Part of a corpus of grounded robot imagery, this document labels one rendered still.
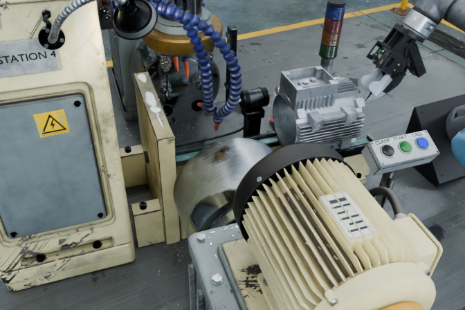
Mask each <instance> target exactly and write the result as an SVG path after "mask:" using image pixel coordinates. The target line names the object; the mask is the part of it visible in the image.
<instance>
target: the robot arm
mask: <svg viewBox="0 0 465 310"><path fill-rule="evenodd" d="M442 19H444V20H445V21H447V22H448V23H450V24H452V25H454V26H455V27H457V28H458V29H460V30H462V31H464V32H465V0H418V1H417V2H416V3H415V5H414V7H413V8H412V9H411V10H410V12H409V13H408V14H407V16H406V17H405V19H404V20H403V25H402V24H401V25H400V24H398V23H395V25H394V27H393V28H392V29H391V31H390V32H389V33H388V35H387V36H386V38H385V39H384V40H383V42H380V41H379V40H378V41H377V42H376V43H375V45H374V46H373V47H372V49H371V51H370V52H369V53H368V54H367V56H366V57H367V58H369V59H371V60H372V63H374V64H375V65H376V68H375V70H374V71H373V73H372V74H370V75H364V76H363V77H362V78H361V83H362V84H363V85H364V86H365V87H366V88H367V90H366V92H365V101H366V102H370V101H373V100H375V99H377V98H380V97H381V96H382V95H384V94H386V93H388V92H390V91H391V90H393V89H394V88H395V87H397V86H398V85H399V84H400V83H401V81H402V79H403V78H404V76H405V75H406V72H407V70H409V72H410V73H411V74H413V75H416V76H417V77H418V78H419V77H421V76H422V75H423V74H424V73H426V69H425V66H424V64H423V60H422V58H421V55H420V52H419V49H418V46H417V43H415V42H416V41H418V42H420V43H423V42H424V41H425V39H424V38H428V37H429V35H430V34H431V32H432V31H433V30H434V29H435V27H436V26H437V25H438V24H439V22H440V21H441V20H442ZM375 46H378V47H379V49H378V50H377V51H376V52H375V53H373V55H370V53H371V52H372V51H373V49H374V48H375ZM386 73H387V74H388V75H386ZM389 74H390V75H391V76H389ZM446 132H447V134H448V138H449V140H450V142H451V150H452V153H453V155H454V157H455V158H456V159H457V161H458V162H459V163H460V164H461V165H463V166H464V167H465V105H462V106H458V107H455V108H454V109H453V110H452V111H451V112H450V113H449V114H448V117H447V120H446Z"/></svg>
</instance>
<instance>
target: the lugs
mask: <svg viewBox="0 0 465 310"><path fill-rule="evenodd" d="M275 92H276V95H277V94H279V93H280V86H277V87H276V88H275ZM353 101H354V106H355V109H359V108H362V107H365V102H364V99H363V98H357V99H355V100H353ZM294 113H295V119H296V120H299V119H303V118H306V113H305V110H304V108H303V109H297V110H295V111H294ZM271 124H272V128H273V131H275V126H274V123H273V122H272V123H271ZM355 142H356V138H353V139H352V141H351V143H355Z"/></svg>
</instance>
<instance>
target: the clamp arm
mask: <svg viewBox="0 0 465 310"><path fill-rule="evenodd" d="M226 37H227V44H230V46H231V47H230V49H231V50H233V51H234V52H235V57H237V27H236V26H235V25H234V24H232V25H228V27H227V32H226ZM228 67H229V66H227V64H226V82H224V86H225V88H226V102H227V101H228V98H229V94H230V79H231V77H230V71H229V69H228Z"/></svg>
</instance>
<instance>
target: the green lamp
mask: <svg viewBox="0 0 465 310"><path fill-rule="evenodd" d="M337 51H338V45H337V46H326V45H324V44H322V42H321V43H320V51H319V54H320V55H321V56H323V57H335V56H336V55H337Z"/></svg>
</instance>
